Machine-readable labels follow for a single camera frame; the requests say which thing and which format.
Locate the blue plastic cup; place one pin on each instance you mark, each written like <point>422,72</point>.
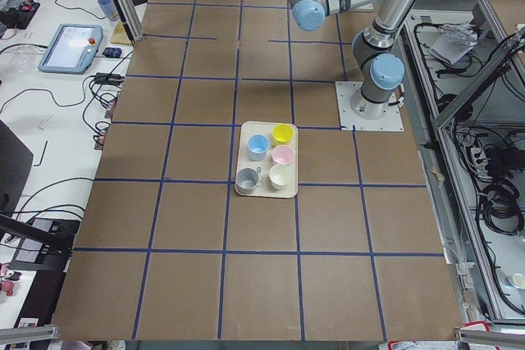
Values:
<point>258,146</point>

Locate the pink plastic cup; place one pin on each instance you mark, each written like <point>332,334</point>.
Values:
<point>283,155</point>

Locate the cream white plastic cup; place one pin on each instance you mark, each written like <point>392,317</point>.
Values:
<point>280,176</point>

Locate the yellow plastic cup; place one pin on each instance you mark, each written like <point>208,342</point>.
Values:
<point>282,134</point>

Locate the grey plastic cup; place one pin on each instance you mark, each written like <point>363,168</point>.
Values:
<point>246,181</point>

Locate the cream plastic tray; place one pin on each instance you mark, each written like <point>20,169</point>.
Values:
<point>265,188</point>

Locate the black power adapter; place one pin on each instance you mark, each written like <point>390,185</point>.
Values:
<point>110,78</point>

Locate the wooden stand base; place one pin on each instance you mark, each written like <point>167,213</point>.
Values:
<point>120,35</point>

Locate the blue teach pendant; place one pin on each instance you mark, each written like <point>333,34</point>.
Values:
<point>72,49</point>

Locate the blue mug on desk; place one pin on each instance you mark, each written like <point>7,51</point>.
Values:
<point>109,10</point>

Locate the crumpled white paper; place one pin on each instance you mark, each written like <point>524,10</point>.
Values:
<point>454,42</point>

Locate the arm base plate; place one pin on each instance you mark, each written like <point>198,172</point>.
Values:
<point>357,114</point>

